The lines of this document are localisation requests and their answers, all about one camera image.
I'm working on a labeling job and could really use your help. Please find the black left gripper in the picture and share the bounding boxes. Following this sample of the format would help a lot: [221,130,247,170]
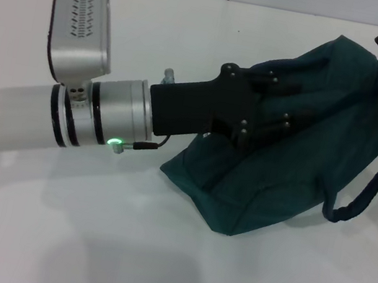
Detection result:
[141,48,320,166]

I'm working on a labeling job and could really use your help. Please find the dark teal lunch bag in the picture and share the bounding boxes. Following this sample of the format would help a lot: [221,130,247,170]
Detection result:
[151,0,378,263]

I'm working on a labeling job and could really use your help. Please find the left gripper silver connector plug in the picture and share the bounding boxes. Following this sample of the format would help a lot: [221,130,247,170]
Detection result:
[160,67,178,87]

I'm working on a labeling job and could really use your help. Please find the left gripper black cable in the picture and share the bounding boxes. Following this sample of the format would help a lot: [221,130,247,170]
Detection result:
[110,124,171,163]

